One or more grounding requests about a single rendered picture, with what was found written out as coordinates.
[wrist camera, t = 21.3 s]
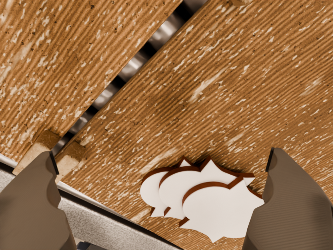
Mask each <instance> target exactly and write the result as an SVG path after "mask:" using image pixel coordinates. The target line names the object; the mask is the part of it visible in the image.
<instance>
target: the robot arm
mask: <svg viewBox="0 0 333 250"><path fill-rule="evenodd" d="M265 172H268V176H267V180H266V183H265V187H264V191H263V194H262V199H263V201H264V204H263V205H261V206H259V207H256V208H255V209H254V210H253V213H252V216H251V219H250V222H249V224H248V227H247V231H246V235H245V239H244V243H243V246H242V250H333V204H332V203H331V201H330V199H329V198H328V196H327V195H326V194H325V192H324V191H323V190H322V188H321V187H320V186H319V185H318V184H317V182H316V181H315V180H314V179H313V178H312V177H311V176H310V175H309V174H308V173H307V172H306V171H305V170H303V169H302V168H301V167H300V166H299V165H298V164H297V163H296V162H295V161H294V160H293V159H292V158H291V157H290V156H289V155H288V154H287V153H286V152H285V151H284V150H283V149H282V148H278V147H277V148H274V147H272V148H271V151H270V155H269V158H268V162H267V166H266V170H265ZM57 175H59V171H58V168H57V164H56V160H55V157H54V154H53V151H44V152H42V153H40V154H39V155H38V156H37V157H36V158H35V159H34V160H33V161H32V162H31V163H30V164H28V165H27V166H26V167H25V168H24V169H23V170H22V171H21V172H20V173H19V174H18V175H17V176H16V177H15V178H14V179H13V180H12V181H11V182H10V183H9V184H8V185H7V186H6V187H5V188H4V189H3V190H2V191H1V192H0V250H77V246H76V243H75V239H74V236H73V233H72V231H71V228H70V225H69V222H68V220H67V217H66V214H65V212H64V211H63V210H61V209H59V208H58V205H59V203H60V201H61V197H60V194H59V191H58V188H57V186H56V182H55V180H56V178H57Z"/></svg>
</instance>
